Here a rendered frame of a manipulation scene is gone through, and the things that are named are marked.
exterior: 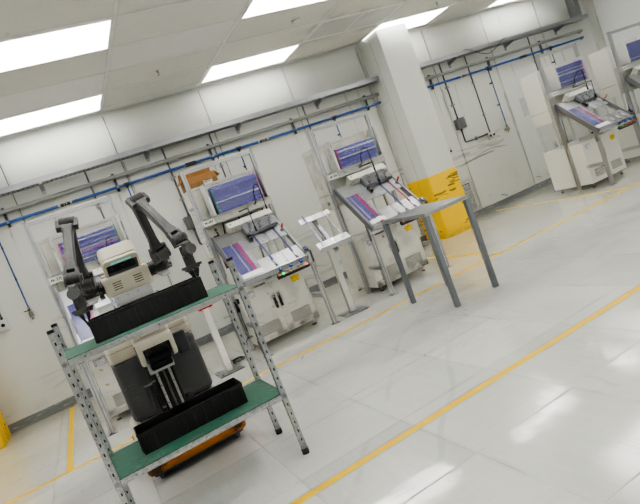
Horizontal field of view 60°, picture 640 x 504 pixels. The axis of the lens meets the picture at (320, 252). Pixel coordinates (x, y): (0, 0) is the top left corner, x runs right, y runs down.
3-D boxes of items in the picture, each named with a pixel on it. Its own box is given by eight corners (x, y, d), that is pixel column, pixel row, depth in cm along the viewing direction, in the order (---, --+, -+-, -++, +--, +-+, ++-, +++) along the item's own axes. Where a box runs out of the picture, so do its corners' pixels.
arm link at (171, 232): (144, 196, 311) (126, 205, 305) (142, 188, 306) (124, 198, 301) (190, 240, 293) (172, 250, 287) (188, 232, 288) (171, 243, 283)
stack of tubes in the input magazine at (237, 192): (265, 196, 562) (255, 171, 560) (219, 213, 543) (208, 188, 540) (261, 198, 574) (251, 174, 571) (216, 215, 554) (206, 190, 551)
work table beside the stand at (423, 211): (457, 307, 441) (424, 213, 433) (411, 303, 506) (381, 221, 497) (499, 285, 457) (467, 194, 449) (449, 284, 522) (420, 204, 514)
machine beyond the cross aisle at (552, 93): (656, 165, 731) (613, 25, 712) (616, 184, 699) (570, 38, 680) (571, 182, 856) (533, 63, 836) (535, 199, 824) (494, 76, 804)
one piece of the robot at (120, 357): (138, 432, 373) (89, 318, 365) (213, 394, 395) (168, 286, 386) (144, 445, 343) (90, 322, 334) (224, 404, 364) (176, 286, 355)
